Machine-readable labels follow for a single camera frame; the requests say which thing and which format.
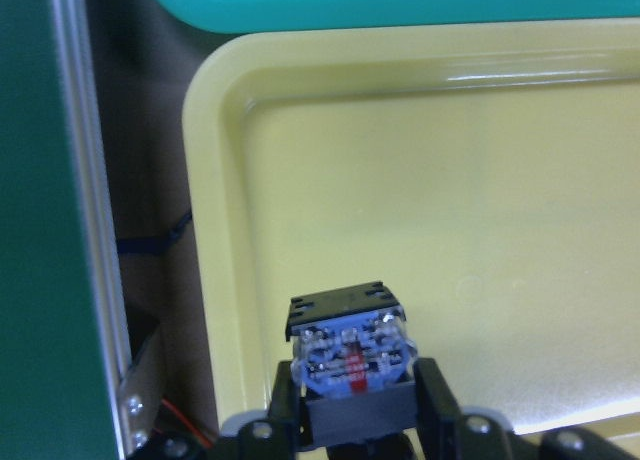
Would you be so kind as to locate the yellow plastic tray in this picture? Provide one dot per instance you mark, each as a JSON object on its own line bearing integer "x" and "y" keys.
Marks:
{"x": 488, "y": 174}

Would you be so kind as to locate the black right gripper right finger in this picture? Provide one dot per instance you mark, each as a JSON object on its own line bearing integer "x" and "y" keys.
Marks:
{"x": 438, "y": 412}

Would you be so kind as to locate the green plastic tray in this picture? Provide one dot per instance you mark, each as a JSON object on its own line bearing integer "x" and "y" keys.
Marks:
{"x": 252, "y": 16}

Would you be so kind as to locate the yellow push button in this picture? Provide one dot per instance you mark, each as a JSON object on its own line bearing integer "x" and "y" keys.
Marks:
{"x": 353, "y": 359}

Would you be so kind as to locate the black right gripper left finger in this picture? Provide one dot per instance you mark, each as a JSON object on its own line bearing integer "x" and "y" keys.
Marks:
{"x": 285, "y": 413}

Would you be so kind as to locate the green conveyor belt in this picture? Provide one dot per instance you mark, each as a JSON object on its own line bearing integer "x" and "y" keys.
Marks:
{"x": 65, "y": 347}

